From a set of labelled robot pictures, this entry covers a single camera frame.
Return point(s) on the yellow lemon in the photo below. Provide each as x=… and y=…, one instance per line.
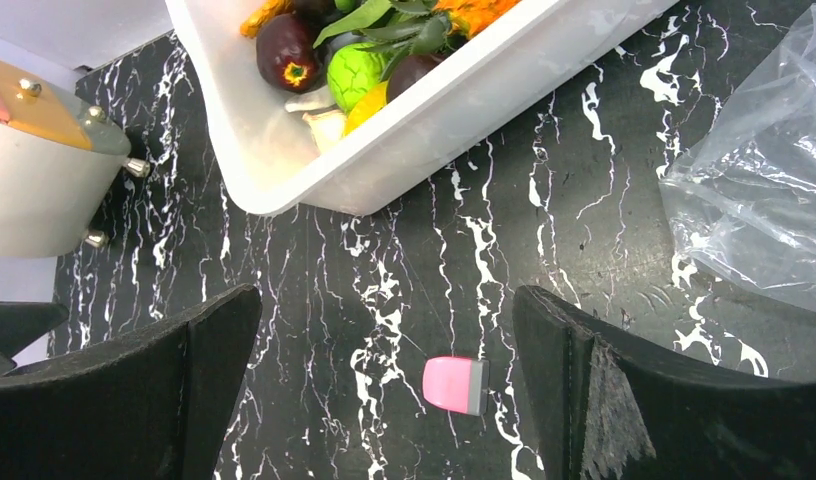
x=371, y=103

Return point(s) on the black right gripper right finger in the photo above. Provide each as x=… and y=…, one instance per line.
x=608, y=404

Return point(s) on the white plastic food bin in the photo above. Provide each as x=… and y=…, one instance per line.
x=268, y=158

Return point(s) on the green leafy vegetable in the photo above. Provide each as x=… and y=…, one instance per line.
x=412, y=27

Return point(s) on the small pink box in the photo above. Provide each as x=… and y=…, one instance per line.
x=457, y=384

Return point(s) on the clear zip top bag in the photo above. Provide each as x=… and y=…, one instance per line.
x=742, y=201

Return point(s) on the green lime ball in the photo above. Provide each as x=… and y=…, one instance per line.
x=353, y=70

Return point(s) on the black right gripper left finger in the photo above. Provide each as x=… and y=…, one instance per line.
x=153, y=403

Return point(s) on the white cylindrical container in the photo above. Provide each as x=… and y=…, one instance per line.
x=59, y=156

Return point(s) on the orange toy pineapple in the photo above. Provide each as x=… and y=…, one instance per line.
x=471, y=17

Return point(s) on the dark purple plum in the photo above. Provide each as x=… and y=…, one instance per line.
x=285, y=56

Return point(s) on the white garlic bulb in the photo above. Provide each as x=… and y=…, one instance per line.
x=320, y=112

